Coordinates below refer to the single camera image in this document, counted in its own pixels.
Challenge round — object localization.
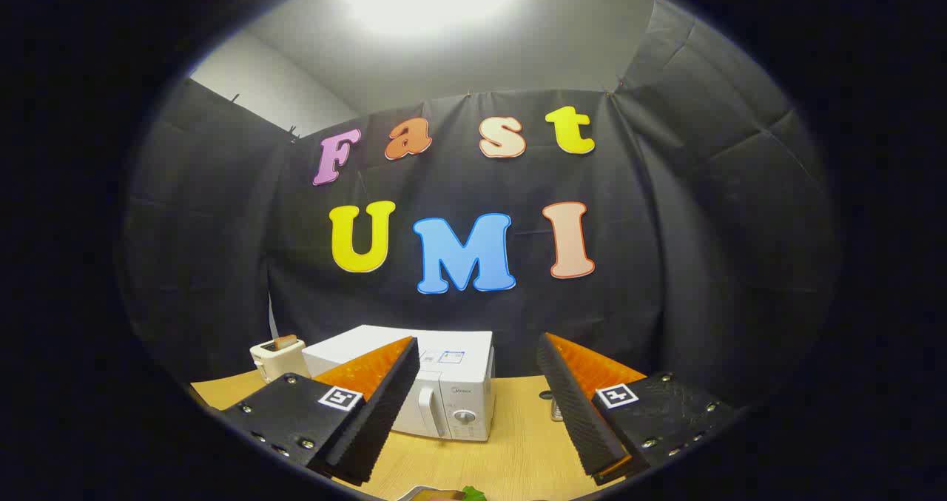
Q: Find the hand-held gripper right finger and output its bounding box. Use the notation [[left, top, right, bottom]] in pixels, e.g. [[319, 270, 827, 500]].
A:
[[536, 332, 738, 486]]

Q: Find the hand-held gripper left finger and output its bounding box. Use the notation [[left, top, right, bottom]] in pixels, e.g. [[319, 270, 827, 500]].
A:
[[219, 336, 421, 487]]

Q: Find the white microwave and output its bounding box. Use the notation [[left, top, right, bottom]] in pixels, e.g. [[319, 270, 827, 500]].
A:
[[302, 325, 496, 443]]

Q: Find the brown bread lettuce sandwich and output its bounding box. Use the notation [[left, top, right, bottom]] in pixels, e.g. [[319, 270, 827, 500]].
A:
[[423, 486, 489, 501]]

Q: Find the white toaster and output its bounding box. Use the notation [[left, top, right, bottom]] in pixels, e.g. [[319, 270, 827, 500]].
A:
[[249, 336, 308, 384]]

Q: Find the black backdrop cloth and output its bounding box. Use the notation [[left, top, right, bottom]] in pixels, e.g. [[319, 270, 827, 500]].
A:
[[115, 0, 840, 413]]

